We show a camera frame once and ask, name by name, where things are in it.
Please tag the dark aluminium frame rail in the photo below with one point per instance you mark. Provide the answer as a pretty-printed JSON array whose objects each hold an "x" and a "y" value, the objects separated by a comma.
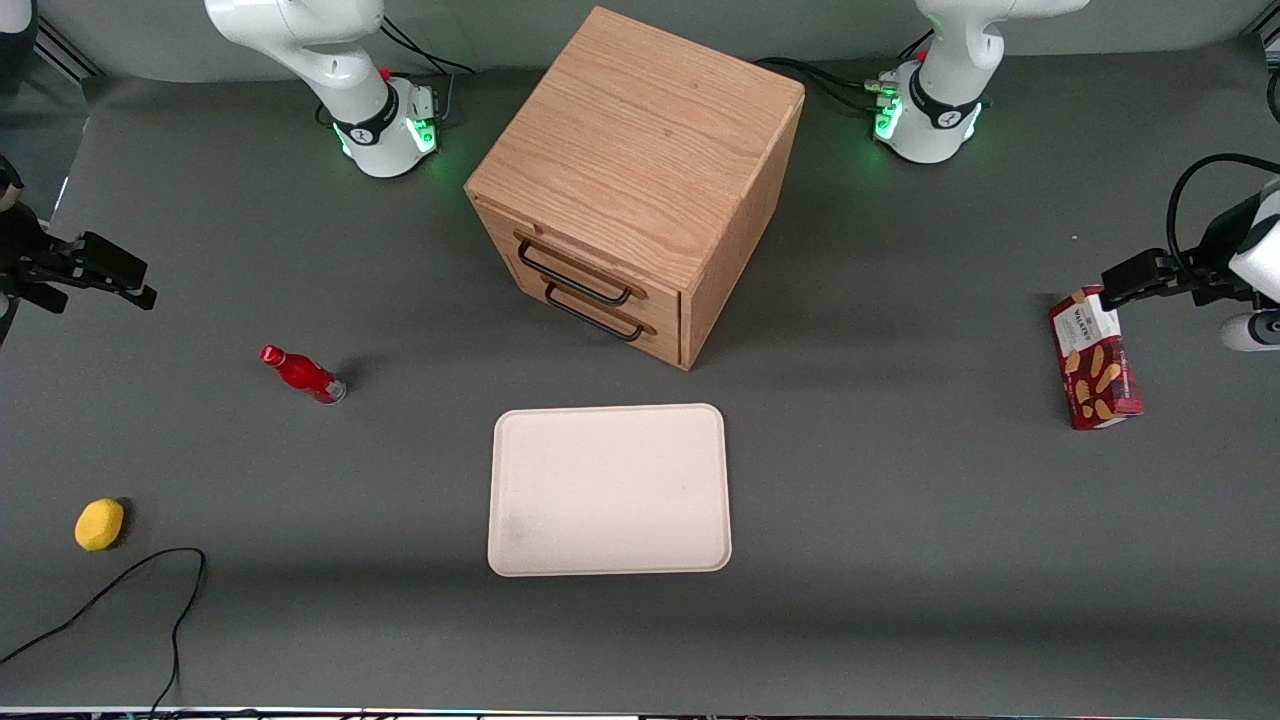
[{"x": 70, "y": 55}]

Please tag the beige rectangular tray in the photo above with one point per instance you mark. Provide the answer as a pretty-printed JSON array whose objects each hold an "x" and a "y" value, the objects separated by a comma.
[{"x": 610, "y": 490}]

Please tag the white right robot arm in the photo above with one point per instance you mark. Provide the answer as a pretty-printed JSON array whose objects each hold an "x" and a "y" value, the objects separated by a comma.
[{"x": 360, "y": 100}]

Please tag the red bottle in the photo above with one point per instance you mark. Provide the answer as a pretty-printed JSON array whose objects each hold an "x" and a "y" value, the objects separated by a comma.
[{"x": 300, "y": 373}]

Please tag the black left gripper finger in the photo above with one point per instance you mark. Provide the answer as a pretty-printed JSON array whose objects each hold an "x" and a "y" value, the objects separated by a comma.
[
  {"x": 1135, "y": 301},
  {"x": 1140, "y": 272}
]

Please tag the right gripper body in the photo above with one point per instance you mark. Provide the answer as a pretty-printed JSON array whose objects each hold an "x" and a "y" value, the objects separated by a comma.
[{"x": 30, "y": 258}]

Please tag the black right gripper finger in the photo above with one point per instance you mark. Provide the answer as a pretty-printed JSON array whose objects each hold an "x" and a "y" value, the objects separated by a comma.
[
  {"x": 112, "y": 255},
  {"x": 140, "y": 296}
]

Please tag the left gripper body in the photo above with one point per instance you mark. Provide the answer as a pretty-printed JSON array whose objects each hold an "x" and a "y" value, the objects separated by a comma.
[{"x": 1203, "y": 268}]

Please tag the oak wooden drawer cabinet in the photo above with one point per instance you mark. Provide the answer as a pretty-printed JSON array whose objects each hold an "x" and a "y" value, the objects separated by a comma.
[{"x": 650, "y": 130}]

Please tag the red cookie box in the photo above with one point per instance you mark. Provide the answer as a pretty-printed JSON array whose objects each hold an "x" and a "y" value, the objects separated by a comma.
[{"x": 1095, "y": 365}]

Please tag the yellow lemon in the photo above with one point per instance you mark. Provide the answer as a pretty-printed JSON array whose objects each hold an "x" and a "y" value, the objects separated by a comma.
[{"x": 99, "y": 525}]

